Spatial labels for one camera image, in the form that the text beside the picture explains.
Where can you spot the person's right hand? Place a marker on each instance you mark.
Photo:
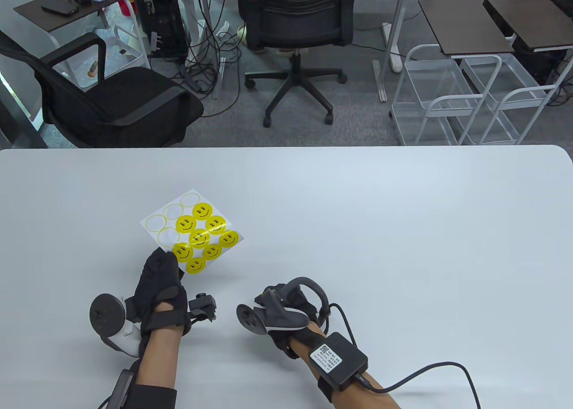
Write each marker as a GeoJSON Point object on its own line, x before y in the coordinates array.
{"type": "Point", "coordinates": [291, 339]}

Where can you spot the brown top white side table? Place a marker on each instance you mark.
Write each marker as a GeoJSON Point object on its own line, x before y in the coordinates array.
{"type": "Point", "coordinates": [49, 21]}
{"type": "Point", "coordinates": [528, 19]}

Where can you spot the white grey left hand controller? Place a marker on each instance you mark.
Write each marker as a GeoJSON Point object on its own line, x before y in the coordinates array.
{"type": "Point", "coordinates": [107, 315]}

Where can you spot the flat black device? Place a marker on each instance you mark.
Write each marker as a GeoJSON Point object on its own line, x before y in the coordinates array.
{"type": "Point", "coordinates": [60, 8]}

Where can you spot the aluminium frame post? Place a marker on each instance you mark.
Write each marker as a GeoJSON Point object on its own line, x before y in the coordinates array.
{"type": "Point", "coordinates": [396, 23]}
{"type": "Point", "coordinates": [192, 15]}

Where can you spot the black computer tower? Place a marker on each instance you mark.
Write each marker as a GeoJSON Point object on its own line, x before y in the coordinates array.
{"type": "Point", "coordinates": [161, 15]}

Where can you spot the grey right hand controller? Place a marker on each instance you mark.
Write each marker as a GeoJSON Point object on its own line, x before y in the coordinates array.
{"type": "Point", "coordinates": [282, 317]}

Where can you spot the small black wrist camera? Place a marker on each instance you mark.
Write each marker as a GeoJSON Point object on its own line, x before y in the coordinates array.
{"type": "Point", "coordinates": [203, 306]}

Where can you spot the person's left hand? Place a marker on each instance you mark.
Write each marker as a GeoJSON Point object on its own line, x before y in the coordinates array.
{"type": "Point", "coordinates": [159, 283]}

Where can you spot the black wrist sensor box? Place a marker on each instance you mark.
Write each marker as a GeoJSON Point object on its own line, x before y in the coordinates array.
{"type": "Point", "coordinates": [340, 359]}

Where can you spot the person's left forearm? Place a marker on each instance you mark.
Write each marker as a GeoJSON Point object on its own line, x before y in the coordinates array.
{"type": "Point", "coordinates": [156, 359]}

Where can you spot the yellow smiley sticker sheet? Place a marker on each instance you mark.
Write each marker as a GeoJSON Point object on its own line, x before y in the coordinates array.
{"type": "Point", "coordinates": [197, 236]}

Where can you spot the black office chair with armrests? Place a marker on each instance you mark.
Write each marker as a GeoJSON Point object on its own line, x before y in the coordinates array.
{"type": "Point", "coordinates": [125, 100]}

